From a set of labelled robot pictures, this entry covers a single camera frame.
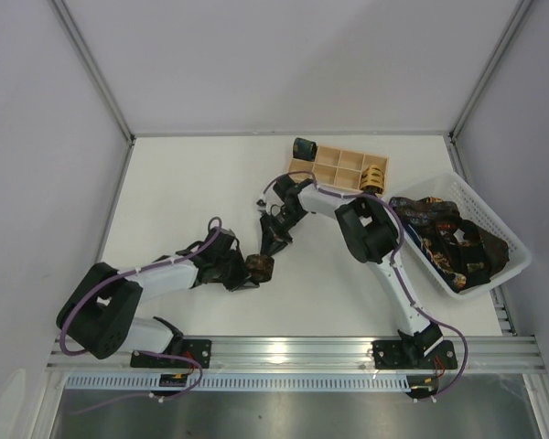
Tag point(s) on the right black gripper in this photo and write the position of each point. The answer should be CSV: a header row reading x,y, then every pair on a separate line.
x,y
277,227

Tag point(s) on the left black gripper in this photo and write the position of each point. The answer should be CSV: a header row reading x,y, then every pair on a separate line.
x,y
237,273

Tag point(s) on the dark key-patterned tie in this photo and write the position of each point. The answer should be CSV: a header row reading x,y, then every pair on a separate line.
x,y
260,267

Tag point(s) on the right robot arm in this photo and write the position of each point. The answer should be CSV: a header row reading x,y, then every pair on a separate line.
x,y
373,235

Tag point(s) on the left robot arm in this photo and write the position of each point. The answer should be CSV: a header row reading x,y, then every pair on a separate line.
x,y
99,318

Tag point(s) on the pile of dark ties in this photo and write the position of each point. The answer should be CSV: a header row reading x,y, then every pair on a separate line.
x,y
462,253

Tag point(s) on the rolled dark green tie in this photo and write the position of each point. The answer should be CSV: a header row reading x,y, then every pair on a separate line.
x,y
304,149

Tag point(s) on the wooden compartment box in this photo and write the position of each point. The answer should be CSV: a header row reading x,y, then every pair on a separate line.
x,y
337,168

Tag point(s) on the rolled gold patterned tie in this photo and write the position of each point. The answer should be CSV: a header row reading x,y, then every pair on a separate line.
x,y
373,179

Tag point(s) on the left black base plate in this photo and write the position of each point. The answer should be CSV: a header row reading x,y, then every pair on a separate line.
x,y
196,349

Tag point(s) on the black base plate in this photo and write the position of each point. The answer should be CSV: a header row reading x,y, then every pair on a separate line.
x,y
196,349
400,355

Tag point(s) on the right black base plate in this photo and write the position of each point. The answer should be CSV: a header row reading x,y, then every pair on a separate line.
x,y
400,355

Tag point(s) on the white slotted cable duct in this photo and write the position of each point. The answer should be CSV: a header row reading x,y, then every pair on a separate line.
x,y
117,381

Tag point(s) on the aluminium mounting rail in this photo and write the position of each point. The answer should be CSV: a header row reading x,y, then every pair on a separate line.
x,y
351,354

